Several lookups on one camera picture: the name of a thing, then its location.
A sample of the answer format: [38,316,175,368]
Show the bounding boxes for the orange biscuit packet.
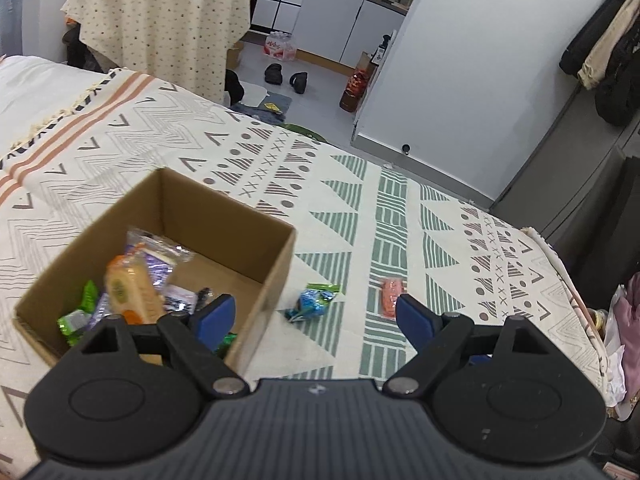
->
[104,254,165,325]

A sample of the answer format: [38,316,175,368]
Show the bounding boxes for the white rice cake packet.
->
[162,284,198,314]

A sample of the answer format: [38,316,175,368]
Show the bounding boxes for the purple snack packet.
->
[126,228,193,292]

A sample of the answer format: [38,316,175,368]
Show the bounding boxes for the orange snack packet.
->
[381,278,405,318]

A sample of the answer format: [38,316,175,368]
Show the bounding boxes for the patterned bed blanket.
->
[1,56,608,478]

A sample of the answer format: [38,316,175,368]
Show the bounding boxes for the brown cardboard box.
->
[14,168,296,373]

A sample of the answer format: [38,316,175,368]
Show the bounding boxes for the blue green candy packet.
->
[284,283,341,323]

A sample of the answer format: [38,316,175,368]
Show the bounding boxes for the bright green snack packet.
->
[58,280,100,347]

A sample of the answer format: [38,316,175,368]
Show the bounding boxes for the pink cloth pile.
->
[604,273,640,422]

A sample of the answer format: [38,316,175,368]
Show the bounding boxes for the brown oil bottle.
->
[340,70,370,113]

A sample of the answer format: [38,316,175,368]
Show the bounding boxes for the right black slipper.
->
[288,72,308,94]

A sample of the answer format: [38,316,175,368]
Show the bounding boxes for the black slipper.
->
[264,63,283,86]
[288,72,308,94]

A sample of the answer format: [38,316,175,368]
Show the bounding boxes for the left black slipper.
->
[264,63,283,86]

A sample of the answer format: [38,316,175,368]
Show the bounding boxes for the water bottle pack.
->
[262,30,297,62]

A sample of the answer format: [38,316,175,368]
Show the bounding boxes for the dotted tablecloth table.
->
[62,0,250,103]

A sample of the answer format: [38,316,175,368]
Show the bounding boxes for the white kitchen cabinet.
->
[292,0,406,67]

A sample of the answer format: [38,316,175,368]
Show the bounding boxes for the hanging coats on rack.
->
[559,0,639,127]

